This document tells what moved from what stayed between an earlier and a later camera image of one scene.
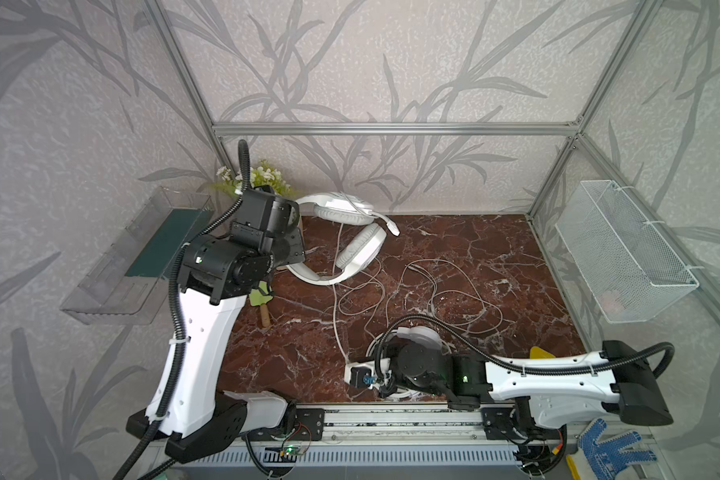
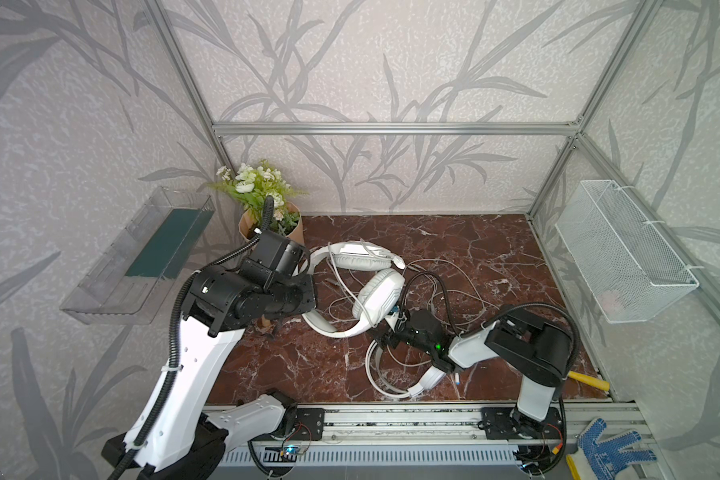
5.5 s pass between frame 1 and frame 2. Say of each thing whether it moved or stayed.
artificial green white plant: stayed
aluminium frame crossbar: stayed
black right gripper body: moved
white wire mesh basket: stayed
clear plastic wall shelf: stayed
